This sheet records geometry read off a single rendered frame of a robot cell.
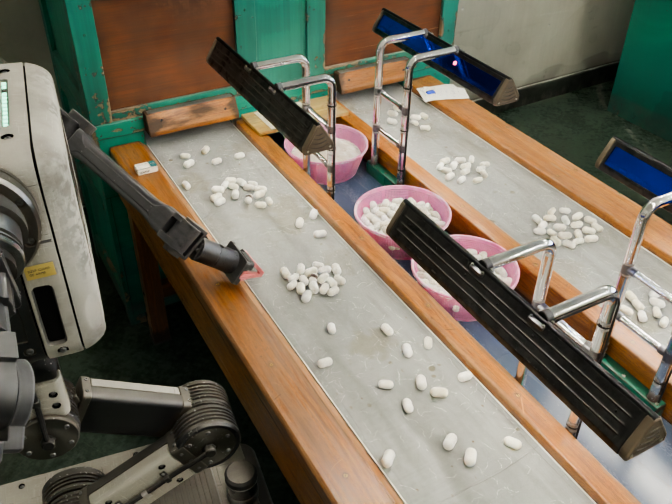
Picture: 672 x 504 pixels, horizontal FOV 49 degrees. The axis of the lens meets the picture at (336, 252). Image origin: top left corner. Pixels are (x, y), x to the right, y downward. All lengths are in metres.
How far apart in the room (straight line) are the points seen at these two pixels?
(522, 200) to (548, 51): 2.43
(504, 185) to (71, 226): 1.51
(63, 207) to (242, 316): 0.79
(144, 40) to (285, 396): 1.25
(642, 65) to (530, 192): 2.30
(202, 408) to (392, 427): 0.37
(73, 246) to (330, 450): 0.65
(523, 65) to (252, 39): 2.30
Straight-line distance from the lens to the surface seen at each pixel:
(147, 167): 2.22
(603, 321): 1.32
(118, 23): 2.29
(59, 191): 0.95
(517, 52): 4.35
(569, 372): 1.15
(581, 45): 4.72
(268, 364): 1.56
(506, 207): 2.13
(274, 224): 2.00
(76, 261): 1.01
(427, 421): 1.50
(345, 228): 1.94
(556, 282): 1.84
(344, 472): 1.38
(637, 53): 4.44
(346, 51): 2.63
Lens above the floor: 1.87
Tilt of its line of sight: 37 degrees down
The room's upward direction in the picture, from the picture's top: 1 degrees clockwise
